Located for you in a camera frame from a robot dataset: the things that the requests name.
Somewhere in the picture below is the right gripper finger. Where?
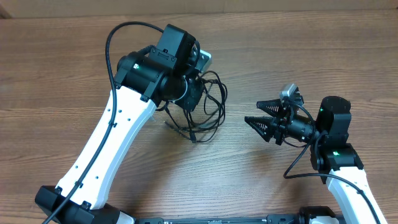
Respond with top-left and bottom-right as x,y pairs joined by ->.
244,116 -> 276,142
256,99 -> 285,117

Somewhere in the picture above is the black thin-plug cable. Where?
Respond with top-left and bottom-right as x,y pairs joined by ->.
163,77 -> 226,144

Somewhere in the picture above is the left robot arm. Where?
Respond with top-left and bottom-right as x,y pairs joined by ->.
35,25 -> 211,224

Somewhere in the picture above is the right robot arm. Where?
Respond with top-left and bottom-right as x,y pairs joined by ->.
244,96 -> 386,223

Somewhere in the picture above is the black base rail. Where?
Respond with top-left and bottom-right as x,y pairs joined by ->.
135,206 -> 346,224

